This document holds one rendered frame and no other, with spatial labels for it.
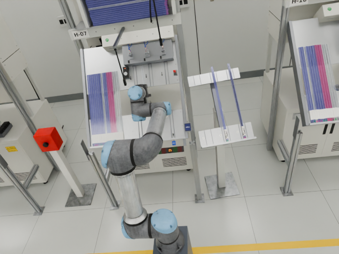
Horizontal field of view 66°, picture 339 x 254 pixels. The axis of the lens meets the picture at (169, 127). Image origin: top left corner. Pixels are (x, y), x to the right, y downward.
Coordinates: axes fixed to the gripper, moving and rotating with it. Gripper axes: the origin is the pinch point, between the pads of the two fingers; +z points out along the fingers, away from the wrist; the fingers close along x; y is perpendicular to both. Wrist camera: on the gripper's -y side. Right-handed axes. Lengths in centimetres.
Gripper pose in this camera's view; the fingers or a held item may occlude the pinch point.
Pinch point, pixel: (146, 96)
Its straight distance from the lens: 173.5
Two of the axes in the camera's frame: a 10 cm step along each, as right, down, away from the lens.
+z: 0.8, -1.2, 9.9
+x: -9.8, 1.5, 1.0
